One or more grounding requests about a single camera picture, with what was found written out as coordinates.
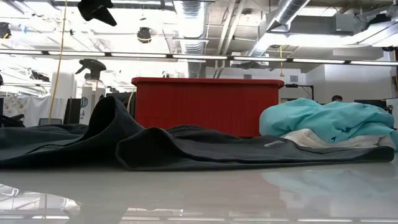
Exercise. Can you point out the clear spray bottle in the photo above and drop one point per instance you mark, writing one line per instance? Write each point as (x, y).
(91, 93)

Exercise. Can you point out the teal garment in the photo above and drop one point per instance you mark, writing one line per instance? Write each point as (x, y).
(326, 119)

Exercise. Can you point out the grey chair back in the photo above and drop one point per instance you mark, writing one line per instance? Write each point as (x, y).
(49, 121)

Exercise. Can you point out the white knitted garment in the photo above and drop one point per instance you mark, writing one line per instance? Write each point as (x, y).
(311, 138)

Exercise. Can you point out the black monitor behind bottle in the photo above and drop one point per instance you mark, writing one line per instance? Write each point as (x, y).
(122, 96)

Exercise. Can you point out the white draped sheet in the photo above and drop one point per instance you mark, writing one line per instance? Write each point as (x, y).
(34, 109)

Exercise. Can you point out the slanted silver ventilation duct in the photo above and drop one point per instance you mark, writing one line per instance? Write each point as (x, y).
(286, 12)

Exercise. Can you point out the long ceiling light strip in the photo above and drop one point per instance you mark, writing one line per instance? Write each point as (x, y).
(140, 55)

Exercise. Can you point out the black bag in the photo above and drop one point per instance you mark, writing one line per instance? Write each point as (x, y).
(11, 121)

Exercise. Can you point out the black ceiling camera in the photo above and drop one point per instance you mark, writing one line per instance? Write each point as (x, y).
(144, 34)

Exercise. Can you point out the person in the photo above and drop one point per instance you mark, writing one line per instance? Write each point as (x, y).
(337, 98)

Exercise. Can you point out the small black monitor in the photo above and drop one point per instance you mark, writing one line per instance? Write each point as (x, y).
(373, 102)

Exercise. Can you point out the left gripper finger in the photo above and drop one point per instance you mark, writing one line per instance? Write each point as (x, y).
(107, 18)

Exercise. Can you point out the red plastic laundry bin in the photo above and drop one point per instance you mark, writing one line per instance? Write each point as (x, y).
(205, 105)

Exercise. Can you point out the navy garment with logo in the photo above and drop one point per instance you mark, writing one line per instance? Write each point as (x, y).
(186, 149)

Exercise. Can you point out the wide silver ventilation duct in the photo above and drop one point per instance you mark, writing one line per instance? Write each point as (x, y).
(190, 25)

